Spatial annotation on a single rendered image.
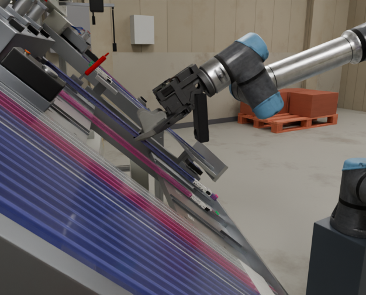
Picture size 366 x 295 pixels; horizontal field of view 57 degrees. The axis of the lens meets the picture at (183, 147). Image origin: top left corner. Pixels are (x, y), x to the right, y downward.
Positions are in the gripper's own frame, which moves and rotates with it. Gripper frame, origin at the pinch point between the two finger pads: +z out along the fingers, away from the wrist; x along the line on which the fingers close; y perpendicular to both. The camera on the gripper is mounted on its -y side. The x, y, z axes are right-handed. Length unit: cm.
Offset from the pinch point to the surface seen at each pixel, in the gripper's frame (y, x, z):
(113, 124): 4.8, -8.1, 4.0
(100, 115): 8.6, -8.1, 5.0
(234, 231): -24.5, 15.7, -5.4
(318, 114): -223, -377, -212
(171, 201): -6.5, 23.3, 0.6
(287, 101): -193, -415, -195
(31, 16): 33.1, 1.0, 3.1
